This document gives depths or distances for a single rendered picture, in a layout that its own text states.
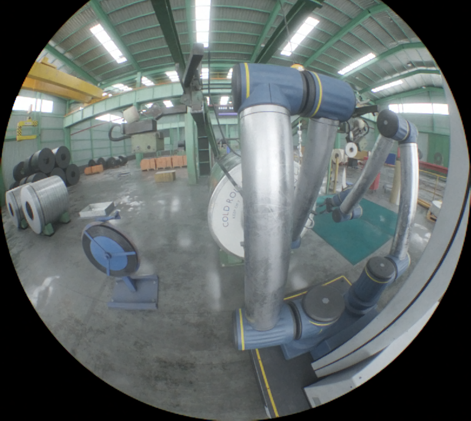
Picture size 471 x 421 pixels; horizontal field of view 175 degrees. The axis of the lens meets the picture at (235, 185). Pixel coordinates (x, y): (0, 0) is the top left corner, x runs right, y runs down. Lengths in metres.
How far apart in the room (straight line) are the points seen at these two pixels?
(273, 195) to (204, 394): 1.46
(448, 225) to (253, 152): 0.48
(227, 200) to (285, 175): 1.08
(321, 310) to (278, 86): 0.75
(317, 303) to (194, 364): 1.12
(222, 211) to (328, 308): 1.15
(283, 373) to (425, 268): 0.92
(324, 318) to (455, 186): 0.57
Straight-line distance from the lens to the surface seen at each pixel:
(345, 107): 0.50
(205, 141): 7.67
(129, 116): 1.11
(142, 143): 1.05
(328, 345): 0.91
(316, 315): 0.68
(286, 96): 0.40
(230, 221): 1.48
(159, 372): 1.59
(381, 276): 0.96
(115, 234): 1.45
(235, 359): 1.49
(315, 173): 0.56
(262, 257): 0.39
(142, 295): 1.99
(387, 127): 0.90
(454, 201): 0.42
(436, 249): 0.44
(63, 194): 5.07
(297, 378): 1.16
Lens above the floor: 1.47
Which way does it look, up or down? 15 degrees down
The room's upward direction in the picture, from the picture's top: 2 degrees counter-clockwise
